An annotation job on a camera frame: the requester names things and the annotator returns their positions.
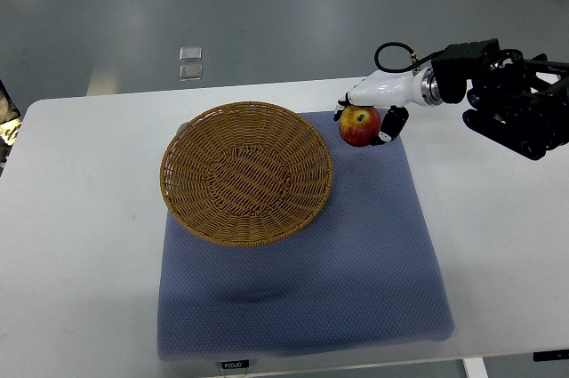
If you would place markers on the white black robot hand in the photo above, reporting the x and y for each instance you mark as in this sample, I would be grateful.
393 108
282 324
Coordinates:
389 94

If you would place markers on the lower floor plate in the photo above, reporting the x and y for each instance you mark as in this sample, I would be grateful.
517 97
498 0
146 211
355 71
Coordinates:
191 72

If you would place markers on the brown wicker basket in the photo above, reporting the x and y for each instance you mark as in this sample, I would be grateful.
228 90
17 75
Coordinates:
246 174

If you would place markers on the dark object at left edge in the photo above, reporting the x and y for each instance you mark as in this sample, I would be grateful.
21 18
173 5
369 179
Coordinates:
10 124

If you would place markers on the black table label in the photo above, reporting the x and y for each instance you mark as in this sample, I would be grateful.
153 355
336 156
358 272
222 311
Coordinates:
235 364

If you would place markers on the black label right edge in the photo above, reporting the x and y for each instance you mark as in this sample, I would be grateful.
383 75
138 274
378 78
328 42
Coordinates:
550 355

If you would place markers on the red yellow apple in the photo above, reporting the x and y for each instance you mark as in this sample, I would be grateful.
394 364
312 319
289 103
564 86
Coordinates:
359 126

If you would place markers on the white table leg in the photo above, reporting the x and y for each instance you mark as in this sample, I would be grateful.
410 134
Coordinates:
475 368

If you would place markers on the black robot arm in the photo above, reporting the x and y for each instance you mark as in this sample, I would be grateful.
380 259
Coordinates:
519 103

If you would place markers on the blue textured mat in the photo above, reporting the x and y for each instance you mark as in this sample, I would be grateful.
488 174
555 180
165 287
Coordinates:
363 273

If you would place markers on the upper floor plate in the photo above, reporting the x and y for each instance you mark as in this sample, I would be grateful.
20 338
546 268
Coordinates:
190 53

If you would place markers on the floor plate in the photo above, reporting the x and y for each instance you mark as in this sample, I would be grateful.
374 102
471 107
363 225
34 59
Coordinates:
191 72
190 53

